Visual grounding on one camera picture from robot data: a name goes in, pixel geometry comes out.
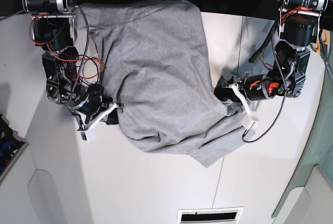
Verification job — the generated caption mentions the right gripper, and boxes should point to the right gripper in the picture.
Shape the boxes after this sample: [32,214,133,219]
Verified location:
[70,85,119,125]

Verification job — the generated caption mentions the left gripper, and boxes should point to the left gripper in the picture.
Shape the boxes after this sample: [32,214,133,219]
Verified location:
[214,72,285,109]

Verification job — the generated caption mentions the grey t-shirt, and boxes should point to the grey t-shirt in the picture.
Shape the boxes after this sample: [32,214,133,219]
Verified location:
[78,1,245,167]

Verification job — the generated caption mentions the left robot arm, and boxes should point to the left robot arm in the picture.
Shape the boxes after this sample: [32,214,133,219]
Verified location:
[214,0,332,103]

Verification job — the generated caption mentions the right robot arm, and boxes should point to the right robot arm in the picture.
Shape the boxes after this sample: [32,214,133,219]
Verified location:
[22,0,119,131]

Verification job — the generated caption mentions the bin with blue items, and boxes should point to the bin with blue items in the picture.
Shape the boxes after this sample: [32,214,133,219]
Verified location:
[1,114,28,181]

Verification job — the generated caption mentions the black braided cable right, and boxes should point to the black braided cable right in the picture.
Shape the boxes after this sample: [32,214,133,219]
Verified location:
[241,36,294,144]

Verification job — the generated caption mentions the orange handled scissors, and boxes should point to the orange handled scissors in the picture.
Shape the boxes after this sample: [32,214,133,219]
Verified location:
[310,29,332,82]

